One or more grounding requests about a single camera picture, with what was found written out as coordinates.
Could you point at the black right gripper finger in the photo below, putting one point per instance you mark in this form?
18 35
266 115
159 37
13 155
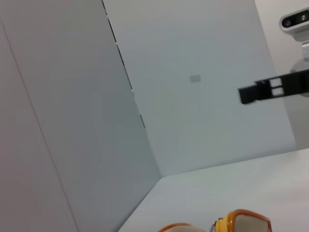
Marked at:
248 95

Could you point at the beige food bag orange trim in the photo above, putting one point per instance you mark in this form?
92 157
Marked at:
248 223

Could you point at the grey robot neck mount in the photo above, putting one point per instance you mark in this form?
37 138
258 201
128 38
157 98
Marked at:
304 65

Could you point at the white head camera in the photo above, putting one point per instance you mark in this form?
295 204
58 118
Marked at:
297 26

